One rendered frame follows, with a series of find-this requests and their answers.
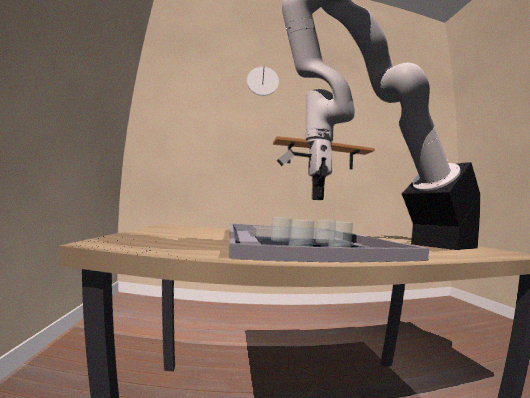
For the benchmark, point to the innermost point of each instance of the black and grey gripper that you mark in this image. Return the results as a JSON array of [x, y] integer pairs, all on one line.
[[321, 157]]

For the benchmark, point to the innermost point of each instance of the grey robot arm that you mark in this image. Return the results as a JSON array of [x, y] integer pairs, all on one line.
[[406, 81]]

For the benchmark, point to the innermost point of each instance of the clear glass jar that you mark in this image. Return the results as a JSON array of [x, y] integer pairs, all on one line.
[[340, 234], [301, 233], [322, 231], [280, 229]]

